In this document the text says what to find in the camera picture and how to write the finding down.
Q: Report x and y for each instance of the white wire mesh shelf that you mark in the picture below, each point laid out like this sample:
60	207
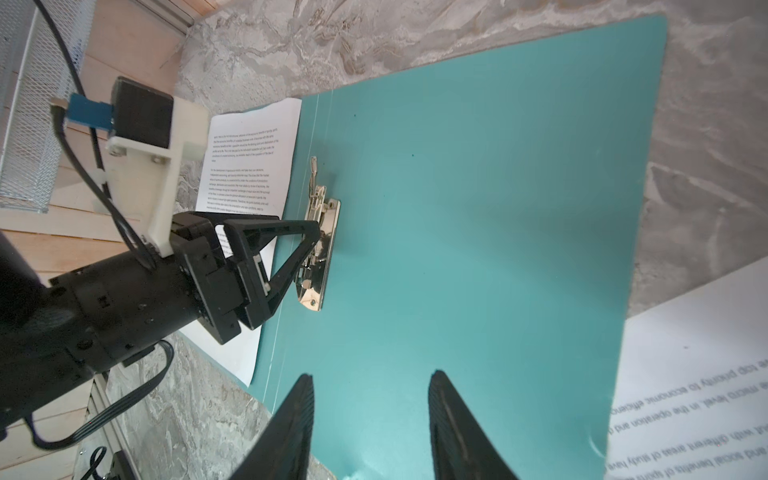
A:
33	71

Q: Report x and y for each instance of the left camera cable black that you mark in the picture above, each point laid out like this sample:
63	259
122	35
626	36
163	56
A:
129	236

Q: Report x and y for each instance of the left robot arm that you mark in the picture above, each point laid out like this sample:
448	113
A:
54	338

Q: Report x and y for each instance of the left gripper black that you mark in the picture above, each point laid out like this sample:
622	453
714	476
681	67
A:
240	266

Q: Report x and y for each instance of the printed paper sheet front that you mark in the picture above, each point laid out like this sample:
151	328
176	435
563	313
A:
246	170

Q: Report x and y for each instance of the printed paper sheet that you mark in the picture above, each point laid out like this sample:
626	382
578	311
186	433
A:
246	170
691	393

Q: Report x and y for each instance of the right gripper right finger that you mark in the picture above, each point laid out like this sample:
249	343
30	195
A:
460	448

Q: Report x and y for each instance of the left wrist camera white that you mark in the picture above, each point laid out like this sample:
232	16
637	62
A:
149	135

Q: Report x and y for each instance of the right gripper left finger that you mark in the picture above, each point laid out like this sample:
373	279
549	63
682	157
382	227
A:
283	449

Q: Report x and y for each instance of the green file folder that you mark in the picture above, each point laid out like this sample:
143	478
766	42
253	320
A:
489	212

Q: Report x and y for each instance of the metal folder clip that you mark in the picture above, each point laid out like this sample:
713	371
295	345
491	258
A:
312	277

